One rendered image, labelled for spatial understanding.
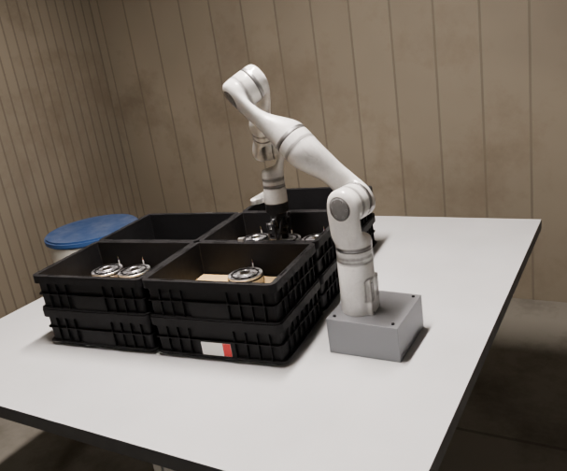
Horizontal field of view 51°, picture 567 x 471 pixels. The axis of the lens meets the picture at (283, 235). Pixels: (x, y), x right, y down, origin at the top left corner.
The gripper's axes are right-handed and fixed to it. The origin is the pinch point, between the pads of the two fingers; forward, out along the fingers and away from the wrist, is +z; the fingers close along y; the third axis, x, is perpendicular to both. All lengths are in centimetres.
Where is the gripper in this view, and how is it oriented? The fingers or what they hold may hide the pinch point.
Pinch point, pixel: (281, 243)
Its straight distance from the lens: 196.5
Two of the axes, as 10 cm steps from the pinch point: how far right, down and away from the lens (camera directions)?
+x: -9.0, -0.2, 4.4
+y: 4.2, -3.3, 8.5
